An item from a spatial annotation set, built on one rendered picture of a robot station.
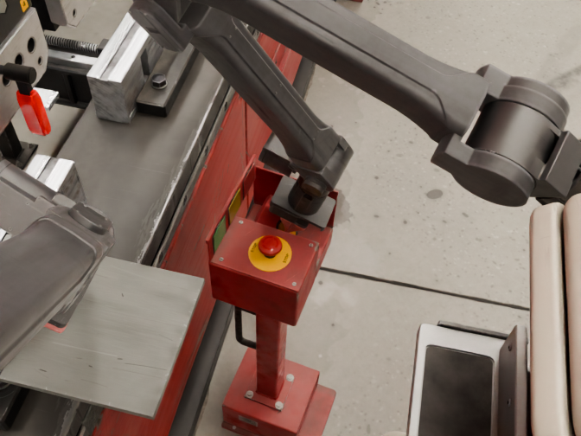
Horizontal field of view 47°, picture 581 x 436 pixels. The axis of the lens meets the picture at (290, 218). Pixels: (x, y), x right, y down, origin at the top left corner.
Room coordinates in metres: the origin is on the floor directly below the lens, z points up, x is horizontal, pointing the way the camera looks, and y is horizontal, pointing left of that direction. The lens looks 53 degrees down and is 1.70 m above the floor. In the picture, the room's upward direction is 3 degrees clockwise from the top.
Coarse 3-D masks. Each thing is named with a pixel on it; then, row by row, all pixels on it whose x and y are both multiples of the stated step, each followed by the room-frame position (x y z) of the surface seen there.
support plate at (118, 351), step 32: (96, 288) 0.41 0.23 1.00; (128, 288) 0.41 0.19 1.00; (160, 288) 0.42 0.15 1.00; (192, 288) 0.42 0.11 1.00; (96, 320) 0.37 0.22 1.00; (128, 320) 0.37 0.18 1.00; (160, 320) 0.37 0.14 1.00; (32, 352) 0.32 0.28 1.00; (64, 352) 0.32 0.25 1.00; (96, 352) 0.33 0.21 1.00; (128, 352) 0.33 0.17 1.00; (160, 352) 0.33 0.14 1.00; (32, 384) 0.28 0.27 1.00; (64, 384) 0.29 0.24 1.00; (96, 384) 0.29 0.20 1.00; (128, 384) 0.29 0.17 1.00; (160, 384) 0.29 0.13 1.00
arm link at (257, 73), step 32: (160, 32) 0.57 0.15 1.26; (192, 32) 0.59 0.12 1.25; (224, 32) 0.61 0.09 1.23; (224, 64) 0.61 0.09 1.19; (256, 64) 0.62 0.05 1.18; (256, 96) 0.62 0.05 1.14; (288, 96) 0.64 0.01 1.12; (288, 128) 0.62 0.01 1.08; (320, 128) 0.66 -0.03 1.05; (320, 160) 0.63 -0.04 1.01
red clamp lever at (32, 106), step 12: (0, 72) 0.54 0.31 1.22; (12, 72) 0.53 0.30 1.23; (24, 72) 0.53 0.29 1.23; (24, 84) 0.53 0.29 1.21; (24, 96) 0.53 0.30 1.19; (36, 96) 0.53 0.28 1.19; (24, 108) 0.53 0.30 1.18; (36, 108) 0.53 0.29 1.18; (36, 120) 0.53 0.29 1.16; (48, 120) 0.54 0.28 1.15; (36, 132) 0.53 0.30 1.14; (48, 132) 0.53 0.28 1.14
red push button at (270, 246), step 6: (264, 240) 0.63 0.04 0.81; (270, 240) 0.63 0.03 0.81; (276, 240) 0.63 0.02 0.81; (258, 246) 0.62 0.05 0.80; (264, 246) 0.62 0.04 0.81; (270, 246) 0.62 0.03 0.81; (276, 246) 0.62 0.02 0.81; (282, 246) 0.63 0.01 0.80; (264, 252) 0.61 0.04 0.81; (270, 252) 0.61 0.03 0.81; (276, 252) 0.61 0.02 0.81; (270, 258) 0.61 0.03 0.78
